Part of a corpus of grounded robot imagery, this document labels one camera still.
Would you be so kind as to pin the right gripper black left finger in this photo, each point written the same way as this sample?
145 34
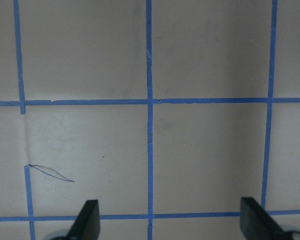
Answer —
86 226

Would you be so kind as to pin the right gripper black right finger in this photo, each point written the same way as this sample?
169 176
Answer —
257 224

